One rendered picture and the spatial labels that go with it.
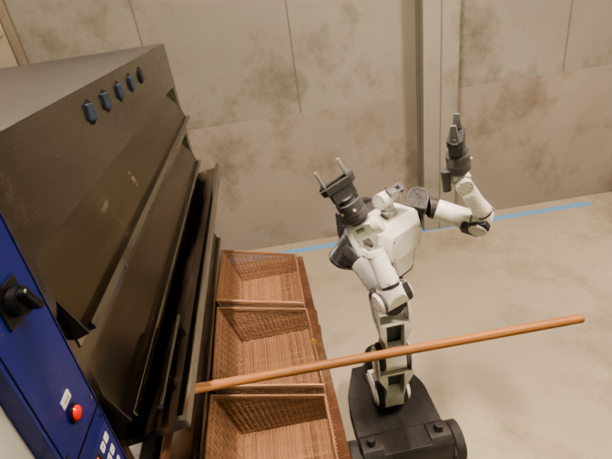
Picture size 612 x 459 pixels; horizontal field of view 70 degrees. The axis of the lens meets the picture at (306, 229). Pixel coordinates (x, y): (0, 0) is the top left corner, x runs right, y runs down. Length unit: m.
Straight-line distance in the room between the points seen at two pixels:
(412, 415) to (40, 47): 3.81
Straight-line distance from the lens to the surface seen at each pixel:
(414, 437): 2.54
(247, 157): 4.16
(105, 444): 1.02
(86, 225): 1.16
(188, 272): 1.67
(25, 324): 0.81
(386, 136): 4.26
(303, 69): 4.01
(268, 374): 1.46
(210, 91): 4.05
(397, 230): 1.77
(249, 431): 2.12
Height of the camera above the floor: 2.24
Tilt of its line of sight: 28 degrees down
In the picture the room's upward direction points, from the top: 9 degrees counter-clockwise
